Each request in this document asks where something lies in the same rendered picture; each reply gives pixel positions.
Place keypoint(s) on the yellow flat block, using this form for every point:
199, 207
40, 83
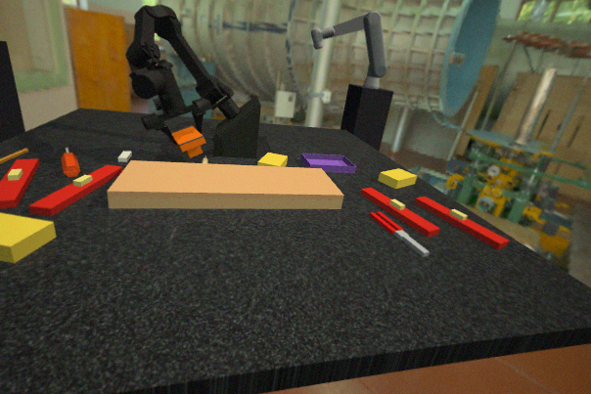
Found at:
273, 159
20, 236
397, 178

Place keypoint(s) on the purple shallow tray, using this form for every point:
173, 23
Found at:
328, 162

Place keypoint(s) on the thin orange bar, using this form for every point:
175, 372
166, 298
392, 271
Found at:
13, 155

